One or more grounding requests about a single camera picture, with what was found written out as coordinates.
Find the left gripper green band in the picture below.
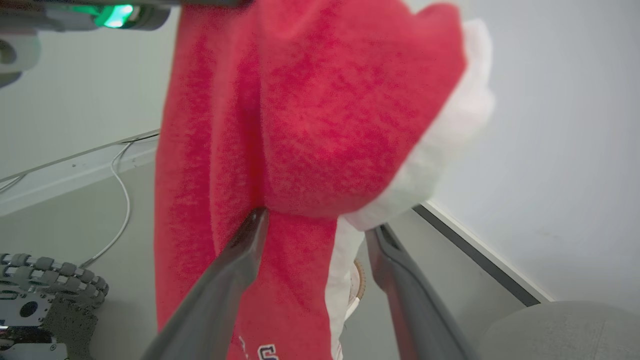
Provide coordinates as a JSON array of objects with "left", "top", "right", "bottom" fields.
[{"left": 65, "top": 0, "right": 251, "bottom": 32}]

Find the white sneaker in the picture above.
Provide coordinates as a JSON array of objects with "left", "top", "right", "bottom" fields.
[{"left": 344, "top": 259, "right": 367, "bottom": 322}]

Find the red and white garment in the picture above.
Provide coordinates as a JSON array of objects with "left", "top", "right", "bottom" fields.
[{"left": 154, "top": 0, "right": 496, "bottom": 360}]

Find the white cable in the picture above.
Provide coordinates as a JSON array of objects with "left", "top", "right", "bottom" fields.
[{"left": 0, "top": 131, "right": 160, "bottom": 270}]

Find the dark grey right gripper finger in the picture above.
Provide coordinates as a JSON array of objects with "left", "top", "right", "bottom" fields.
[{"left": 365, "top": 224, "right": 480, "bottom": 360}]

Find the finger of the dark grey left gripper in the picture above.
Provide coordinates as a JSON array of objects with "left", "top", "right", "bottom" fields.
[{"left": 141, "top": 207, "right": 270, "bottom": 360}]

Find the grey seat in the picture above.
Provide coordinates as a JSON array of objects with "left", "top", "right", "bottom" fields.
[{"left": 477, "top": 300, "right": 640, "bottom": 360}]

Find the robot wheeled base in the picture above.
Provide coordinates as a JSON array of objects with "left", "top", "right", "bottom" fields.
[{"left": 0, "top": 252, "right": 110, "bottom": 360}]

